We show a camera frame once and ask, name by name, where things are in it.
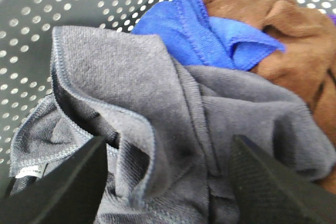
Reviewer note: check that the dark grey towel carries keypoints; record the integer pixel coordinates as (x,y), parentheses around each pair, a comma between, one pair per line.
(168,126)

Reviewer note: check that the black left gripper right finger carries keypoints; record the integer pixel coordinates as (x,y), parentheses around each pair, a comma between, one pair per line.
(266,191)

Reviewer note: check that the grey perforated basket orange rim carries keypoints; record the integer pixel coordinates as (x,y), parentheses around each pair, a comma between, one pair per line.
(26,42)

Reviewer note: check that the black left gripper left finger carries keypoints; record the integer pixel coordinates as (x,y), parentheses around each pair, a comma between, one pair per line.
(71,193)

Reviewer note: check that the brown towel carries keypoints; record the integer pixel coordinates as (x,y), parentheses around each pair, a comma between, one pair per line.
(296,40)

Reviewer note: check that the blue towel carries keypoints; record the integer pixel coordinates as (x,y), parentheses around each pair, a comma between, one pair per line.
(194,38)

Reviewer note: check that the purple towel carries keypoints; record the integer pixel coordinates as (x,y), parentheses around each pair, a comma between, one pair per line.
(333,18)

